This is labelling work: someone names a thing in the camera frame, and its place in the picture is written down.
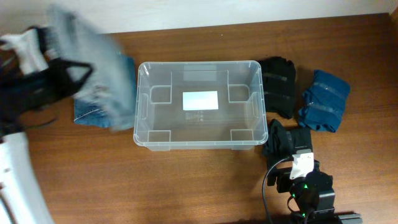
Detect dark blue jeans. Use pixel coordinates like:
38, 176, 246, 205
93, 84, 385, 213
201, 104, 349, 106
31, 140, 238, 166
73, 55, 137, 128

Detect black folded garment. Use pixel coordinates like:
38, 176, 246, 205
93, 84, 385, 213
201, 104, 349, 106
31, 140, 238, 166
262, 119, 313, 167
257, 57, 296, 119

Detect black folded garment near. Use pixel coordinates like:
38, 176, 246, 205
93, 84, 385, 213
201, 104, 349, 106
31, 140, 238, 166
262, 119, 313, 167

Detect black folded garment far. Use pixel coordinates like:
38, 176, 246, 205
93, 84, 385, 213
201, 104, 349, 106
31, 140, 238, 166
257, 57, 296, 119

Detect clear plastic storage container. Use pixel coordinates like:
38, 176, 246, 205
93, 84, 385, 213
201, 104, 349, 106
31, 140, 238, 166
133, 60, 269, 151

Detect blue folded garment with tape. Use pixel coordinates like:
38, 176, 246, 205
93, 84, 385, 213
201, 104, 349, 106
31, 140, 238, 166
298, 70, 351, 133

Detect light blue jeans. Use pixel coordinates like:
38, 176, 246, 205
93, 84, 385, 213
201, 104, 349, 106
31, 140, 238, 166
47, 4, 136, 131

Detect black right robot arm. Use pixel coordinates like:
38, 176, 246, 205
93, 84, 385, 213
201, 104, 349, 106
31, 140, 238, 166
262, 159, 363, 224

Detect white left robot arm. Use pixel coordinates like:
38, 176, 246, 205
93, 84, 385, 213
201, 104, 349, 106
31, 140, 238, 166
1, 58, 93, 223

